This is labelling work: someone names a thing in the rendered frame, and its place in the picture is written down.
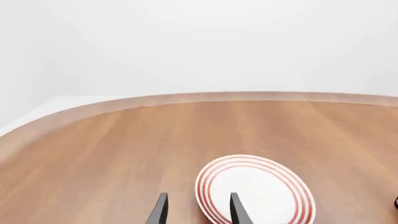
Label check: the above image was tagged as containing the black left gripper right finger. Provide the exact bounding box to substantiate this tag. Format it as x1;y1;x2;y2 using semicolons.
229;192;254;224

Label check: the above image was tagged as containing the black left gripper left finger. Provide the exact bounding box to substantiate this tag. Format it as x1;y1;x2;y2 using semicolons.
144;192;169;224

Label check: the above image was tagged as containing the white plate with red rings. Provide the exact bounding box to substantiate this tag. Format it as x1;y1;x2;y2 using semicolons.
195;154;317;224

